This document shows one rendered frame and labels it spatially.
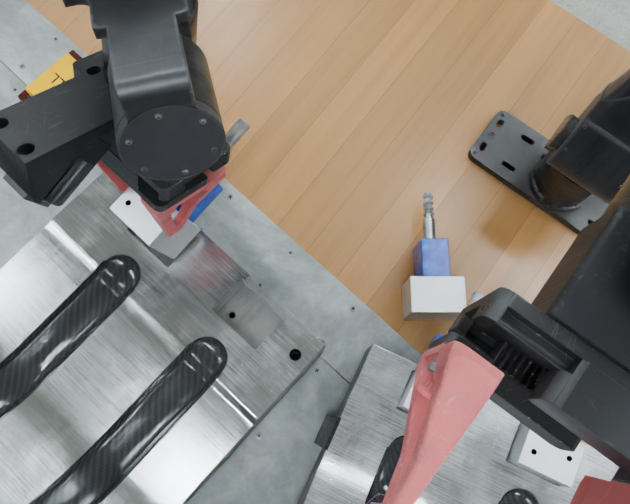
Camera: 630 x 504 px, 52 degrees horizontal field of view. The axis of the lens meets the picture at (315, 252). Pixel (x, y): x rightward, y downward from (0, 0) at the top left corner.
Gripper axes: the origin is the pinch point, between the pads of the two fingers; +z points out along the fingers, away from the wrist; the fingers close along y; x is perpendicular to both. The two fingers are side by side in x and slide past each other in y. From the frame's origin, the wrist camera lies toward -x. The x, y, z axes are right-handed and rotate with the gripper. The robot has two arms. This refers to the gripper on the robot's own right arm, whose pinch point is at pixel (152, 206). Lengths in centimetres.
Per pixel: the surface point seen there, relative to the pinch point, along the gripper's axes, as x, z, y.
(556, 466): 11.7, 7.7, 38.3
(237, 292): 3.6, 8.6, 7.4
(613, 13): 156, 43, -1
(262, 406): -2.3, 9.2, 16.7
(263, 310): 4.2, 8.7, 10.3
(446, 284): 18.5, 6.4, 21.0
